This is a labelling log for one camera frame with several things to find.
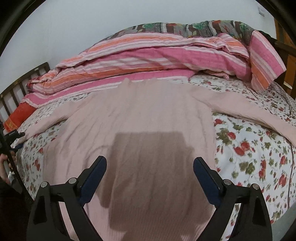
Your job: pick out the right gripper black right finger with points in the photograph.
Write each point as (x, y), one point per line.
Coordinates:
(252, 223)

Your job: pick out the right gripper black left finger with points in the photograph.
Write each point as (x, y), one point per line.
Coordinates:
(46, 221)

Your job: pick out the pink knit sweater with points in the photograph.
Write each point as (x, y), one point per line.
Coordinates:
(150, 133)

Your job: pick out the person's left hand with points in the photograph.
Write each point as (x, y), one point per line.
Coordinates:
(4, 169)

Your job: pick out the red pillow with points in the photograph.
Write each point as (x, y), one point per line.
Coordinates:
(21, 113)

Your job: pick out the floral white bed sheet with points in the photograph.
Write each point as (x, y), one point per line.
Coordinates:
(245, 150)

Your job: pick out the dark wooden headboard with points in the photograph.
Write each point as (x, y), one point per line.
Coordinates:
(14, 93)

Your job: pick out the pink orange striped quilt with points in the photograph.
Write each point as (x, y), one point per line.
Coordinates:
(258, 64)

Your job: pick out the wooden footboard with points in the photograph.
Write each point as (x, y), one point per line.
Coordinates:
(285, 47)

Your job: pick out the dark patterned blanket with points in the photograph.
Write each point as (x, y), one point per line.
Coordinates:
(238, 30)

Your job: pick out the white wall socket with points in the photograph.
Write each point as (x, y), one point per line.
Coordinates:
(261, 10)

